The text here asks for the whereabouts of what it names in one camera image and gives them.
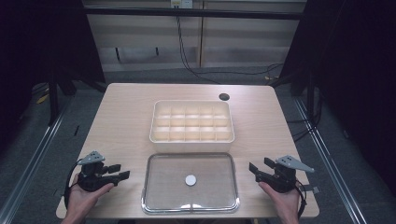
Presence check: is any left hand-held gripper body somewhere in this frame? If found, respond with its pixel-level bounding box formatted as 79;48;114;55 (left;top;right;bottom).
76;150;110;192

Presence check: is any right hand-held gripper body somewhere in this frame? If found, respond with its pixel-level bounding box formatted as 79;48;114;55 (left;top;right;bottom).
255;155;316;194

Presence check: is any person's left hand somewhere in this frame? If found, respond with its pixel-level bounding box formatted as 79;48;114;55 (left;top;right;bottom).
66;173;115;220

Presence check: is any person's right hand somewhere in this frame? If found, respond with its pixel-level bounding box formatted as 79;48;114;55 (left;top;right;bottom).
258;181;304;219

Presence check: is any clear lid with white knob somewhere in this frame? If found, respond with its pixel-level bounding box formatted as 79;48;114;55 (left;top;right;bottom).
141;151;241;216

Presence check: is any white divided storage box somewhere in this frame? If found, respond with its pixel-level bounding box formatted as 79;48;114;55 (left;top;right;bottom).
148;99;236;154

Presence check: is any black metal stand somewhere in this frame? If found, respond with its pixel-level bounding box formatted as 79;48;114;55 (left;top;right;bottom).
47;70;61;127

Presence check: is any black curtain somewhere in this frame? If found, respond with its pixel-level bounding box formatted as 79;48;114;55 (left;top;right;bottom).
270;0;396;200
0;0;106;150

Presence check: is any black horizontal bar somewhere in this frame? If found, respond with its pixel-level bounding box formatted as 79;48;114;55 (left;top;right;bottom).
83;7;305;21

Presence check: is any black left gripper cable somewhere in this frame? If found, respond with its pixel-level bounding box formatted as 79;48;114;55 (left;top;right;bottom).
63;159;83;210

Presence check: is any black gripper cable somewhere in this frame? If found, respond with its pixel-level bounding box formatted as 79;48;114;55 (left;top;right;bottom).
294;179;308;220
63;159;83;210

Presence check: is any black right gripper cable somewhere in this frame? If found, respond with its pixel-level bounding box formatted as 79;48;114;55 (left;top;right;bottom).
294;179;308;220

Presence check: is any aluminium floor rail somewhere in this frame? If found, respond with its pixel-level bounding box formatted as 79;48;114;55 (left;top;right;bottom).
292;96;370;224
0;99;75;224

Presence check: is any black cable bundle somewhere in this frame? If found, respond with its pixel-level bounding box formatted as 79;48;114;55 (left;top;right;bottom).
285;90;324;144

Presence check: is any black floor cable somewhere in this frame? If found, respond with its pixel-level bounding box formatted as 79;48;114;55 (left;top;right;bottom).
199;63;285;78

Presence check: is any black hanging cable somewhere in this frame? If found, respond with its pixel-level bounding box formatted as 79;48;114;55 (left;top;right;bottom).
176;16;222;85

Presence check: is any white wall socket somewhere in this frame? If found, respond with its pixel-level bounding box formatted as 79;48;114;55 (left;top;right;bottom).
170;0;194;9

